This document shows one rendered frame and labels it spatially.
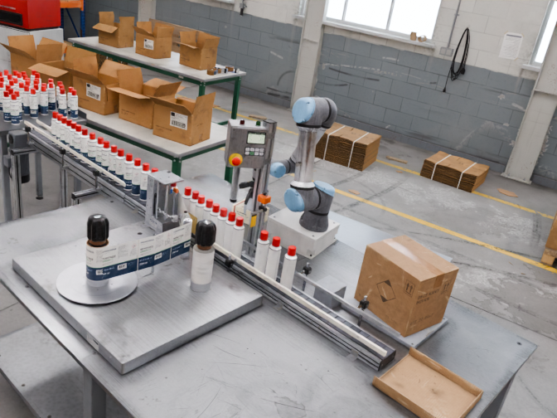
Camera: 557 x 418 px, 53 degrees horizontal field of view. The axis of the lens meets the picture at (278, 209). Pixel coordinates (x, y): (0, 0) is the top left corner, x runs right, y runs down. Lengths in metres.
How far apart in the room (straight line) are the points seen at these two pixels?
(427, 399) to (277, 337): 0.58
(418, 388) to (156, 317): 0.99
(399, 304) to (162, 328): 0.93
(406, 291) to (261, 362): 0.63
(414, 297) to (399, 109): 5.81
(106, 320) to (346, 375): 0.89
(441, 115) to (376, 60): 1.16
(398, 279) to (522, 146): 5.39
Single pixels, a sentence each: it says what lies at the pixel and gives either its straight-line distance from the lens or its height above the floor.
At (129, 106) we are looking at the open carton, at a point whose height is 0.90.
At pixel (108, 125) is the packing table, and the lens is 4.45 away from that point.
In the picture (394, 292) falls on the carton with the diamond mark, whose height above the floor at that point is 1.00.
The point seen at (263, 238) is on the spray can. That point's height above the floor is 1.06.
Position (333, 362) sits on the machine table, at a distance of 2.13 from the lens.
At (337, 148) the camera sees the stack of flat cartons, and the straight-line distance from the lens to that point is 6.51.
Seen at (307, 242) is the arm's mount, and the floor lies 0.91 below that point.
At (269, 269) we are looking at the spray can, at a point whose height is 0.94.
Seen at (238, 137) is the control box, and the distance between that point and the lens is 2.38.
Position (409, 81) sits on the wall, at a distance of 7.78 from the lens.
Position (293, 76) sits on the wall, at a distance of 8.53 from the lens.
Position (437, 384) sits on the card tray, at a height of 0.83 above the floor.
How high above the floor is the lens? 2.17
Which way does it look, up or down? 25 degrees down
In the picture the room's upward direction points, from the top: 9 degrees clockwise
